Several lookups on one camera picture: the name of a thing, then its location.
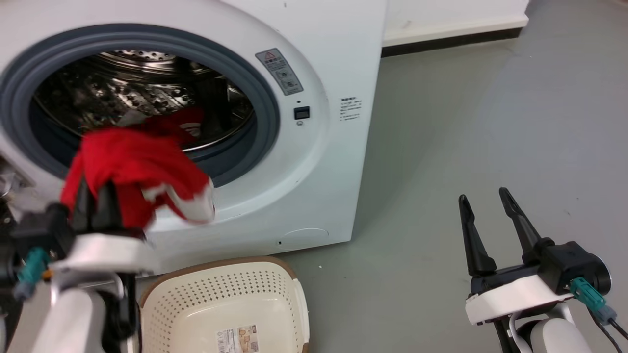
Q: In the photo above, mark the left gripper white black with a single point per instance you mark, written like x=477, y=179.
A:
x=93, y=252

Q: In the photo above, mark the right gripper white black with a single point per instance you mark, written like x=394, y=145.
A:
x=535, y=279

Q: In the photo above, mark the red and white garment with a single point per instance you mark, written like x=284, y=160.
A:
x=137, y=164

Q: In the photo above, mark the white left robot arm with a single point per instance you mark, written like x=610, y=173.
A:
x=73, y=318

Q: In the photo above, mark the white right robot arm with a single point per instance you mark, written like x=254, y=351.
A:
x=544, y=336

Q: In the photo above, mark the cream perforated laundry basket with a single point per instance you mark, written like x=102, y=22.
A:
x=221, y=309

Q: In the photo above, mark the white front-load washing machine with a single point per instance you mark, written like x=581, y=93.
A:
x=314, y=162

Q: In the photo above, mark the paper label on basket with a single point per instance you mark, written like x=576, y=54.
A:
x=238, y=339

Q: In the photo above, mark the white baseboard ledge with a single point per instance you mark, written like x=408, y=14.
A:
x=451, y=22

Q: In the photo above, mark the grey warning label sticker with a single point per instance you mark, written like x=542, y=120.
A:
x=278, y=71

